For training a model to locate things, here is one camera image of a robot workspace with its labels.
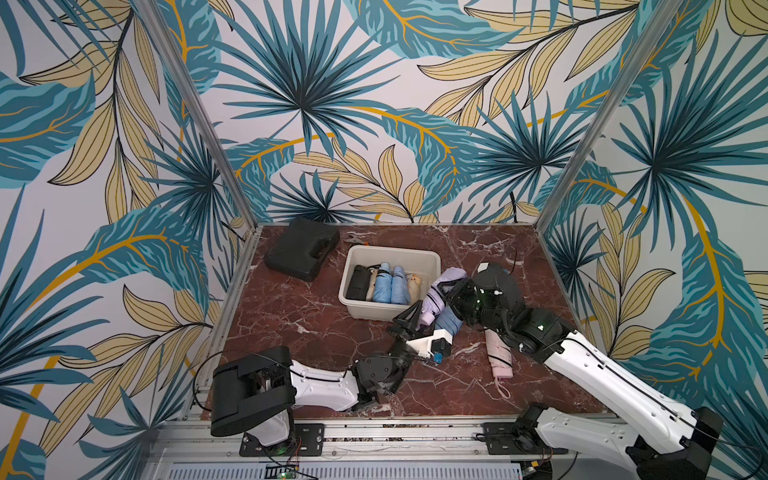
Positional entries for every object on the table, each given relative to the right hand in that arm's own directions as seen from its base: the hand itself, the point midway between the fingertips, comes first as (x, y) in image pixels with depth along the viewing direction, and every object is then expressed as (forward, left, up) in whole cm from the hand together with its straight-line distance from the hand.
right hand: (437, 287), depth 71 cm
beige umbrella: (+16, +2, -22) cm, 28 cm away
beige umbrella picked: (+14, +16, -20) cm, 29 cm away
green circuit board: (-33, +36, -29) cm, 57 cm away
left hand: (-4, +4, -3) cm, 6 cm away
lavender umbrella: (-4, +1, 0) cm, 4 cm away
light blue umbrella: (+11, +8, -19) cm, 23 cm away
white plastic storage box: (+19, -1, -16) cm, 25 cm away
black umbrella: (+11, +20, -16) cm, 28 cm away
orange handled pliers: (+38, +23, -24) cm, 51 cm away
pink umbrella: (-9, -20, -23) cm, 32 cm away
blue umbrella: (+13, +12, -18) cm, 26 cm away
